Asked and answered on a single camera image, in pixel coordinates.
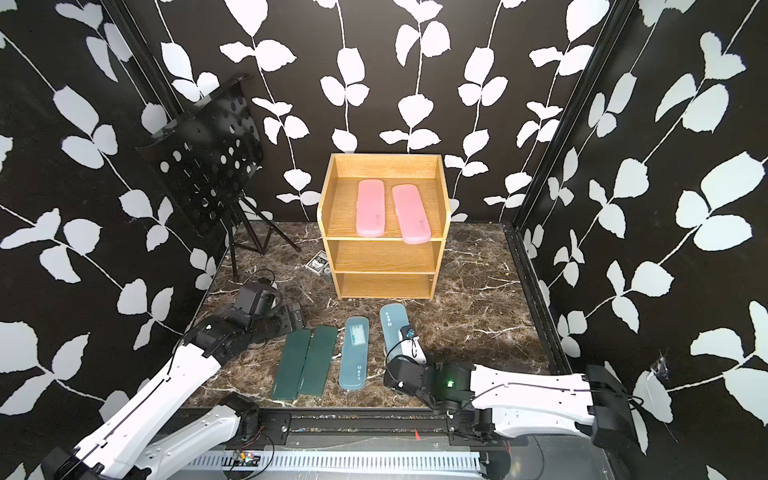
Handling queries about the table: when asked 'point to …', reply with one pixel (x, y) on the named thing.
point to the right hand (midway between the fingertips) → (396, 363)
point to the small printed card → (318, 263)
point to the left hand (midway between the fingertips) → (297, 313)
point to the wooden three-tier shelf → (383, 267)
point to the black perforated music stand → (207, 158)
